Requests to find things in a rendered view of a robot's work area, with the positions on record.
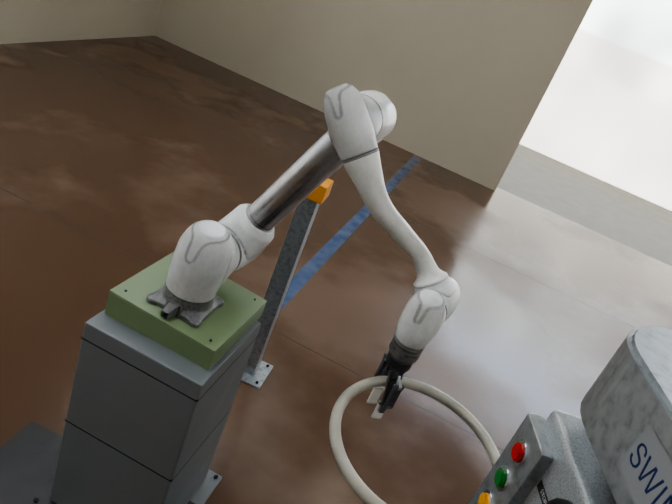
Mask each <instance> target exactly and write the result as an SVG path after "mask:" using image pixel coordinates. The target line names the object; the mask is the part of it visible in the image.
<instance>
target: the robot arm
mask: <svg viewBox="0 0 672 504"><path fill-rule="evenodd" d="M324 115H325V120H326V124H327V127H328V131H327V132H326V133H325V134H324V135H323V136H322V137H321V138H320V139H319V140H318V141H316V142H315V143H314V144H313V145H312V146H311V147H310V148H309V149H308V150H307V151H306V152H305V153H304V154H303V155H302V156H301V157H300V158H299V159H298V160H297V161H296V162H295V163H294V164H293V165H292V166H291V167H290V168H289V169H288V170H286V171H285V172H284V173H283V174H282V175H281V176H280V177H279V178H278V179H277V180H276V181H275V182H274V183H273V184H272V185H271V186H270V187H269V188H268V189H267V190H266V191H265V192H264V193H263V194H262V195H261V196H260V197H259V198H258V199H256V200H255V201H254V202H253V203H252V204H241V205H239V206H238V207H236V208H235V209H234V210H233V211H231V212H230V213H229V214H228V215H226V216H225V217H224V218H222V219H221V220H220V221H219V222H216V221H212V220H201V221H197V222H195V223H194V224H192V225H191V226H190V227H188V228H187V229H186V231H185V232H184V233H183V234H182V236H181V237H180V239H179V241H178V243H177V246H176V248H175V251H174V254H173V256H172V259H171V263H170V266H169V270H168V275H167V279H166V281H165V284H164V286H162V287H161V288H160V289H158V290H157V291H155V292H153V293H150V294H148V295H147V298H146V301H147V302H149V303H151V304H154V305H157V306H158V307H160V308H162V309H163V310H162V312H161V317H162V318H164V319H168V318H171V317H173V316H176V317H178V318H179V319H181V320H183V321H185V322H186V323H187V324H188V325H189V326H191V327H192V328H199V327H200V324H201V322H202V321H203V320H205V319H206V318H207V317H208V316H209V315H210V314H211V313H212V312H214V311H215V310H216V309H217V308H220V307H222V306H223V304H224V300H223V299H222V298H220V297H217V296H215V295H216V293H217V291H218V289H219V287H220V285H221V284H223V283H224V281H225V280H226V279H227V278H228V277H229V275H230V274H231V273H232V272H233V271H236V270H238V269H240V268H242V267H243V266H245V265H247V264H248V263H250V262H251V261H252V260H254V259H255V258H256V257H257V256H259V255H260V254H261V253H262V251H263V250H264V249H265V247H266V246H267V245H268V244H269V243H270V242H271V241H272V240H273V238H274V227H275V226H276V225H277V224H278V223H279V222H280V221H281V220H283V219H284V218H285V217H286V216H287V215H288V214H289V213H290V212H291V211H292V210H294V209H295V208H296V207H297V206H298V205H299V204H300V203H301V202H302V201H303V200H304V199H306V198H307V197H308V196H309V195H310V194H311V193H312V192H313V191H314V190H315V189H317V188H318V187H319V186H320V185H321V184H322V183H323V182H324V181H325V180H326V179H328V178H329V177H330V176H331V175H332V174H333V173H334V172H335V171H336V170H337V169H338V168H340V167H341V166H342V165H343V166H344V167H345V169H346V171H347V172H348V174H349V176H350V177H351V179H352V181H353V183H354V185H355V186H356V188H357V190H358V192H359V194H360V196H361V198H362V200H363V201H364V203H365V205H366V207H367V209H368V210H369V212H370V213H371V215H372V216H373V218H374V219H375V220H376V221H377V223H378V224H379V225H380V226H381V227H382V228H383V229H384V230H385V231H386V232H387V233H388V234H389V235H390V236H391V238H392V239H393V240H394V241H395V242H396V243H397V244H398V245H399V246H400V247H401V248H402V249H403V250H404V251H405V252H406V253H407V254H408V255H409V256H410V258H411V259H412V261H413V263H414V265H415V268H416V272H417V277H416V280H415V282H414V283H413V285H414V295H413V296H412V297H411V298H410V300H409V301H408V303H407V304H406V306H405V308H404V310H403V312H402V314H401V316H400V318H399V321H398V324H397V330H396V332H395V333H394V336H393V338H392V340H391V342H390V344H389V352H388V354H387V353H384V356H383V360H382V361H381V363H380V365H379V367H378V369H377V371H376V373H375V375H374V377H375V376H379V375H380V376H388V377H387V381H386V383H387V386H386V389H385V392H384V395H383V398H382V401H379V402H378V404H377V406H376V408H375V410H374V412H373V414H372V416H371V418H375V419H381V417H382V415H383V413H384V412H385V410H386V409H392V408H393V406H394V405H395V403H396V401H397V399H398V397H399V395H400V393H401V391H403V390H404V388H405V386H404V385H402V384H401V380H402V378H403V374H404V373H406V372H407V371H409V370H410V368H411V366H412V365H413V363H415V362H416V361H417V360H418V359H419V357H420V355H421V353H422V351H423V350H424V348H425V346H426V345H427V344H428V343H429V342H430V341H431V340H432V338H434V337H435V335H436V334H437V332H438V330H439V329H440V327H441V325H442V324H443V322H444V321H446V320H447V319H448V318H449V317H450V316H451V315H452V314H453V312H454V311H455V309H456V307H457V306H458V303H459V301H460V295H461V292H460V287H459V285H458V283H457V282H456V281H455V280H454V279H453V278H451V277H449V276H448V274H447V272H444V271H442V270H440V269H439V268H438V266H437V265H436V263H435V261H434V259H433V257H432V255H431V253H430V252H429V250H428V249H427V247H426V246H425V244H424V243H423V242H422V240H421V239H420V238H419V237H418V236H417V234H416V233H415V232H414V231H413V229H412V228H411V227H410V226H409V225H408V223H407V222H406V221H405V220H404V218H403V217H402V216H401V215H400V214H399V212H398V211H397V210H396V208H395V207H394V205H393V204H392V202H391V200H390V198H389V196H388V194H387V191H386V187H385V183H384V178H383V173H382V167H381V160H380V153H379V149H378V145H377V143H379V142H380V141H381V140H382V139H383V138H384V137H385V136H387V135H388V134H389V133H390V132H391V131H392V130H393V128H394V126H395V123H396V109H395V106H394V104H392V102H391V101H390V100H389V98H388V97H387V96H386V95H385V94H383V93H381V92H378V91H372V90H369V91H361V92H359V91H358V90H357V89H356V88H355V87H354V86H352V85H349V84H347V83H344V84H341V85H339V86H336V87H334V88H332V89H330V90H329V91H327V92H326V95H325V97H324Z"/></svg>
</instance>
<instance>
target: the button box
mask: <svg viewBox="0 0 672 504"><path fill-rule="evenodd" d="M545 421H546V419H545V418H544V417H541V416H538V415H535V414H532V413H528V414H527V416H526V417H525V419H524V420H523V422H522V423H521V425H520V426H519V428H518V429H517V431H516V432H515V434H514V435H513V437H512V438H511V440H510V441H509V443H508V444H507V446H506V447H505V449H504V450H503V452H502V454H501V455H500V457H499V458H498V460H497V461H496V463H495V464H494V466H493V467H492V469H491V470H490V472H489V473H488V475H487V476H486V478H485V479H484V481H483V482H482V484H481V485H480V487H479V488H478V490H477V491H476V493H475V494H474V496H473V497H472V499H471V500H470V502H469V503H468V504H478V500H479V497H480V495H481V494H482V493H483V492H484V491H485V490H487V489H489V490H490V491H491V493H492V497H493V501H492V504H522V503H523V502H524V501H525V499H526V498H527V496H528V495H529V494H530V492H531V491H532V489H533V488H534V487H535V485H536V484H537V483H538V481H539V480H540V478H541V477H542V476H543V474H544V473H545V471H546V470H547V469H548V467H549V466H550V465H551V463H552V462H553V460H554V456H553V453H552V450H551V447H550V444H549V441H548V438H547V435H546V433H545V430H544V427H543V426H544V422H545ZM520 439H523V440H525V442H526V444H527V455H526V459H525V461H524V463H523V464H522V465H521V466H519V467H517V466H515V465H514V463H513V460H512V457H511V451H512V448H513V446H514V444H516V443H517V442H518V441H519V440H520ZM502 465H506V466H507V467H508V469H509V482H508V485H507V487H506V489H505V490H504V491H502V492H499V491H498V490H497V488H496V485H495V483H494V476H495V473H496V471H497V470H498V469H499V468H500V467H501V466H502Z"/></svg>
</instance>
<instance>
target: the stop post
mask: <svg viewBox="0 0 672 504"><path fill-rule="evenodd" d="M333 183H334V181H333V180H331V179H329V178H328V179H326V180H325V181H324V182H323V183H322V184H321V185H320V186H319V187H318V188H317V189H315V190H314V191H313V192H312V193H311V194H310V195H309V196H308V197H307V198H306V199H304V200H303V201H302V202H301V203H300V204H299V205H298V206H297V207H296V209H295V212H294V215H293V218H292V221H291V223H290V226H289V229H288V232H287V235H286V238H285V240H284V243H283V246H282V249H281V252H280V254H279V257H278V260H277V263H276V266H275V268H274V271H273V274H272V277H271V280H270V283H269V285H268V288H267V291H266V294H265V297H264V299H265V300H267V302H266V305H265V308H264V311H263V313H262V316H261V317H260V318H259V319H258V320H257V321H258V322H260V323H261V327H260V329H259V332H258V335H257V336H258V337H257V338H256V340H255V343H254V346H253V349H252V351H251V354H250V357H249V360H248V362H247V365H246V368H245V371H244V374H243V376H242V379H241V381H242V382H244V383H246V384H249V385H251V386H253V387H255V388H257V389H260V387H261V386H262V384H263V382H264V381H265V379H266V378H267V376H268V375H269V373H270V371H271V370H272V368H273V366H272V365H270V364H268V363H266V362H264V361H262V358H263V355H264V352H265V349H266V347H267V344H268V341H269V339H270V336H271V333H272V331H273V328H274V325H275V323H276V320H277V317H278V315H279V312H280V309H281V307H282V304H283V301H284V299H285V296H286V293H287V291H288V288H289V285H290V283H291V280H292V277H293V275H294V272H295V269H296V267H297V264H298V261H299V259H300V256H301V253H302V251H303V248H304V245H305V243H306V240H307V237H308V235H309V232H310V229H311V227H312V224H313V221H314V219H315V216H316V213H317V211H318V208H319V205H320V204H322V203H323V202H324V200H325V199H326V198H327V197H328V196H329V193H330V191H331V188H332V186H333Z"/></svg>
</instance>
